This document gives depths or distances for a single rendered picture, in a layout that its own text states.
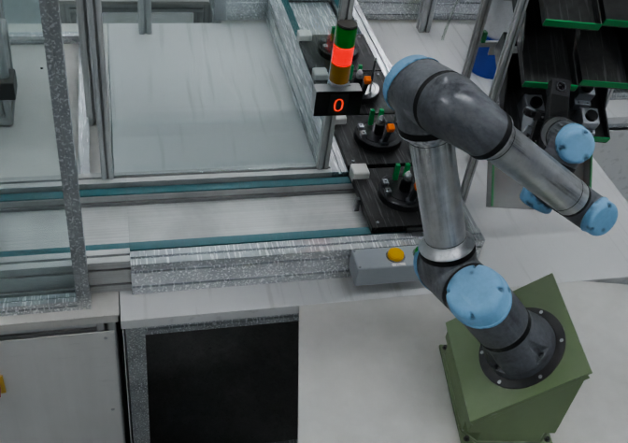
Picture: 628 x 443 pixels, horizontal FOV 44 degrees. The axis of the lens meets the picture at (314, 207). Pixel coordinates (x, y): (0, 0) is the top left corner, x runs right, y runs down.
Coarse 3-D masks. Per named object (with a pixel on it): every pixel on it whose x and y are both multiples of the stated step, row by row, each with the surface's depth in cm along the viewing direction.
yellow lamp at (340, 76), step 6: (336, 66) 191; (348, 66) 191; (330, 72) 194; (336, 72) 192; (342, 72) 191; (348, 72) 192; (330, 78) 194; (336, 78) 193; (342, 78) 193; (348, 78) 194; (342, 84) 194
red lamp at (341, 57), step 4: (336, 48) 188; (340, 48) 188; (352, 48) 188; (336, 52) 189; (340, 52) 188; (344, 52) 188; (348, 52) 188; (352, 52) 189; (332, 56) 191; (336, 56) 189; (340, 56) 189; (344, 56) 189; (348, 56) 189; (352, 56) 191; (332, 60) 191; (336, 60) 190; (340, 60) 189; (344, 60) 189; (348, 60) 190; (336, 64) 190; (340, 64) 190; (344, 64) 190; (348, 64) 191
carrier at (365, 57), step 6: (360, 36) 274; (360, 42) 271; (366, 42) 271; (354, 48) 264; (360, 48) 268; (366, 48) 268; (354, 54) 260; (360, 54) 264; (366, 54) 265; (372, 54) 265; (354, 60) 261; (360, 60) 262; (366, 60) 262; (372, 60) 263; (354, 66) 258; (366, 66) 259; (372, 66) 259; (378, 66) 260
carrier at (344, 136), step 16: (336, 128) 230; (352, 128) 231; (368, 128) 229; (384, 128) 226; (352, 144) 225; (368, 144) 223; (384, 144) 223; (400, 144) 227; (352, 160) 219; (368, 160) 220; (384, 160) 221; (400, 160) 222
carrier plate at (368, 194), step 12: (372, 168) 218; (384, 168) 218; (360, 180) 213; (372, 180) 214; (360, 192) 209; (372, 192) 210; (360, 204) 208; (372, 204) 206; (384, 204) 207; (372, 216) 202; (384, 216) 203; (396, 216) 203; (408, 216) 204; (420, 216) 205; (372, 228) 199; (384, 228) 200; (396, 228) 201
